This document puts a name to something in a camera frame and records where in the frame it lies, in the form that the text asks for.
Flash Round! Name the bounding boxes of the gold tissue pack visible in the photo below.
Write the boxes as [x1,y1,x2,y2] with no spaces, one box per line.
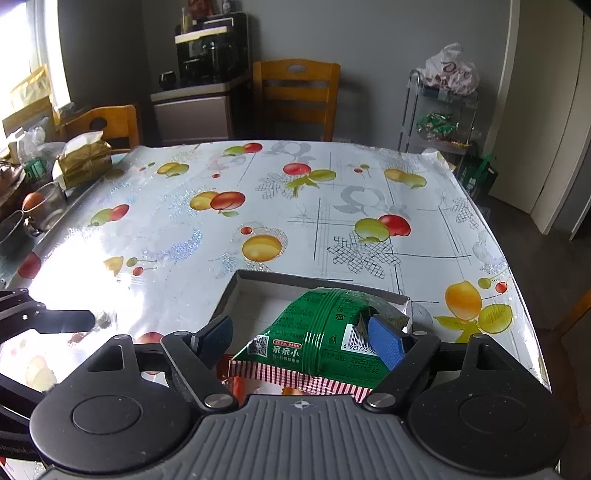
[52,131,113,189]

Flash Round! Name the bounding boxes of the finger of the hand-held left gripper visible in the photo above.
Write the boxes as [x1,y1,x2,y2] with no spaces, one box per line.
[0,373,49,418]
[0,288,97,342]

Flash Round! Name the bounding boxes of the grey cabinet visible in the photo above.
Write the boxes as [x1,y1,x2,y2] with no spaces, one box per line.
[150,74,252,147]

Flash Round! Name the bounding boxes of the brown pot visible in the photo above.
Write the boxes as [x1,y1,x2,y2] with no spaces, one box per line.
[0,161,26,204]

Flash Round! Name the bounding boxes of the green shopping bag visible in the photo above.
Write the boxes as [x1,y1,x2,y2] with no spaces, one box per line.
[455,154,499,199]

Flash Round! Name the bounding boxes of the yellow paper bag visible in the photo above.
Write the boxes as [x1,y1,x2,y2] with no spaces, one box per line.
[9,65,51,112]

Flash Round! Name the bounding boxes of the fruit print tablecloth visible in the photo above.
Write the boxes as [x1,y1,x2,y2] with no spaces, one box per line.
[0,141,552,480]

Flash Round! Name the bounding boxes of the crumpled white plastic bag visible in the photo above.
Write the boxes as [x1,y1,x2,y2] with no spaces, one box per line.
[9,127,65,162]

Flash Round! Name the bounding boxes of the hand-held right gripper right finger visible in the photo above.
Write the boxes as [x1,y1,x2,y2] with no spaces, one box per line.
[363,315,513,412]

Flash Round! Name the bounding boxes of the black coffee machine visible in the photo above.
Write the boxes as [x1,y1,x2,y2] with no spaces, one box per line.
[174,13,252,88]

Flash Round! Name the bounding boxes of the white cardboard box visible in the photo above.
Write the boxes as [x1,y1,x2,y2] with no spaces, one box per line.
[210,269,414,370]

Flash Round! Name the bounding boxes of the green snack bag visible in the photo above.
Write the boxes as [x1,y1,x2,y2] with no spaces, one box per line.
[228,286,414,397]

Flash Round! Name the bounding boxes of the wooden chair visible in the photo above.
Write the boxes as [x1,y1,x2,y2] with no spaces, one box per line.
[252,60,341,141]
[60,105,139,153]

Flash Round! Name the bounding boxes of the green packets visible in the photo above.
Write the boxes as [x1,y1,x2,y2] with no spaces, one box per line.
[416,112,458,139]

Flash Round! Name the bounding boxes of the glass cup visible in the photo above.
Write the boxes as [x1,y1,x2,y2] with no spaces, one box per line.
[22,182,69,232]

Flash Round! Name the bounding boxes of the white door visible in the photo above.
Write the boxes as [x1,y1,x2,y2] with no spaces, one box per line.
[489,0,591,241]

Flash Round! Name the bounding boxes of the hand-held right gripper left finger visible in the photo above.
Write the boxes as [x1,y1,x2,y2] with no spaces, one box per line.
[88,315,237,412]

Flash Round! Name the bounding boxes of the metal rack cart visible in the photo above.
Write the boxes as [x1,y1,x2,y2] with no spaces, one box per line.
[398,69,481,155]

